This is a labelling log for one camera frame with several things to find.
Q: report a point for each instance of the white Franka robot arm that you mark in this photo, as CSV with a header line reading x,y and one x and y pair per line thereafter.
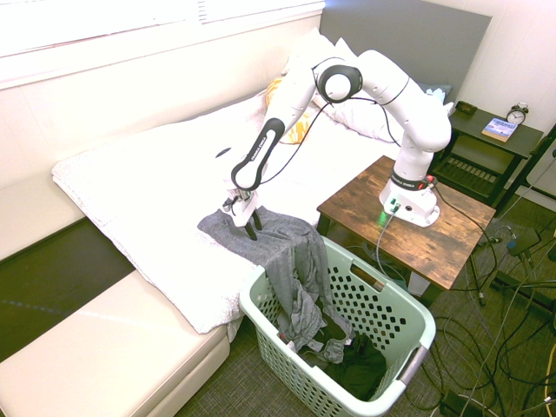
x,y
417,126

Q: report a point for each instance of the teal cloth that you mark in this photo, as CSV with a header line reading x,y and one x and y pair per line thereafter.
x,y
434,92

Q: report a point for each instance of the rustic wooden side table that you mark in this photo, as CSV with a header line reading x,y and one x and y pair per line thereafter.
x,y
434,243

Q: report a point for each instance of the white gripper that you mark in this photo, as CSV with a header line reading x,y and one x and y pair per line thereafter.
x,y
244,208

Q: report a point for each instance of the white patterned pillow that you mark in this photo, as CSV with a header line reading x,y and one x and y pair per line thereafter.
x,y
360,122

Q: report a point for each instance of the grey headboard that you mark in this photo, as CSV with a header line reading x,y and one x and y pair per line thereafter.
x,y
412,26

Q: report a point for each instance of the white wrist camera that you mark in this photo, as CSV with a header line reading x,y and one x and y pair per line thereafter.
x,y
230,203

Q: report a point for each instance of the white bed blanket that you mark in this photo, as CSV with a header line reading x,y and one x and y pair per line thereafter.
x,y
152,174

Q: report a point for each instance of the black garment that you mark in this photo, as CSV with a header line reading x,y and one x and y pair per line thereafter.
x,y
356,369

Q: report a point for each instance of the blue book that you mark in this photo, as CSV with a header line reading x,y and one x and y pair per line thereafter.
x,y
499,129

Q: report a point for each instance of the grey garment with red trim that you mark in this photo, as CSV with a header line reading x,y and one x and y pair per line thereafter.
x,y
331,350

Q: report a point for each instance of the black alarm clock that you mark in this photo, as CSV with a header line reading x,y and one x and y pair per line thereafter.
x,y
517,115

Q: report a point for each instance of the black power adapter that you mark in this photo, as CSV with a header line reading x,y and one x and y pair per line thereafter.
x,y
452,403

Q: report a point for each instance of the black device box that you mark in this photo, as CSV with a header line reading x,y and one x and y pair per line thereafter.
x,y
525,241

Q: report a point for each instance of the yellow patterned bolster pillow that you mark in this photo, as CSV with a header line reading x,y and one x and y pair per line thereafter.
x,y
297,130

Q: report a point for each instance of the mint green laundry basket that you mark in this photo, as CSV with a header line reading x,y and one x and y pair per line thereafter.
x,y
417,321

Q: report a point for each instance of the small black box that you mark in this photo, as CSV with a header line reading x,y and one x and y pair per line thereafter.
x,y
466,107

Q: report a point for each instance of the white cushioned bench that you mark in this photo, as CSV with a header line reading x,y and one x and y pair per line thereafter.
x,y
108,356

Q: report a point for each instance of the black nightstand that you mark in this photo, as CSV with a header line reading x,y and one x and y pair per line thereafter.
x,y
469,123

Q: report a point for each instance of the black camera stand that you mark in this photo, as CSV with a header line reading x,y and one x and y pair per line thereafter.
x,y
540,152

